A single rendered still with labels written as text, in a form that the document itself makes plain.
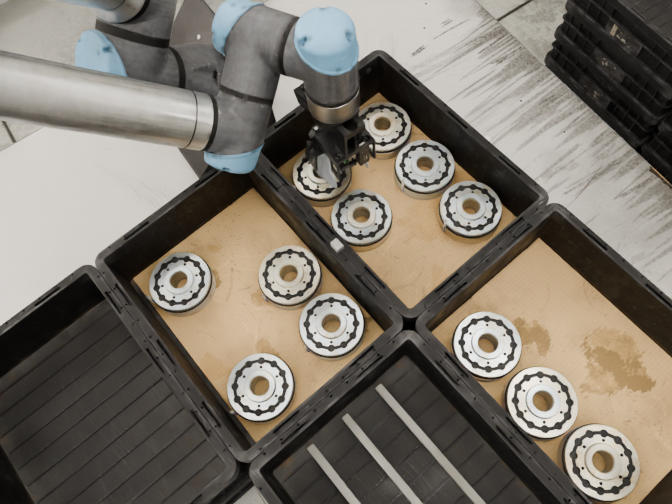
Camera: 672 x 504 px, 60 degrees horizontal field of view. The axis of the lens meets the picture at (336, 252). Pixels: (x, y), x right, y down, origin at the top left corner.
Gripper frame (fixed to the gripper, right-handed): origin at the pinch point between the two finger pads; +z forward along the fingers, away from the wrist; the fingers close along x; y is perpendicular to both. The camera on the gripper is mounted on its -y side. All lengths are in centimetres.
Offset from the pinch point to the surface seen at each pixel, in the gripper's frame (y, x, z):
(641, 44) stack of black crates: 0, 89, 32
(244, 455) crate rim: 34, -37, -8
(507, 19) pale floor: -58, 109, 85
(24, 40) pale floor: -164, -45, 85
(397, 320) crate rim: 30.4, -9.2, -7.9
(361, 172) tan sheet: 2.8, 3.4, 2.1
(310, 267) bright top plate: 13.8, -14.3, -0.9
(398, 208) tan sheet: 12.4, 4.5, 2.1
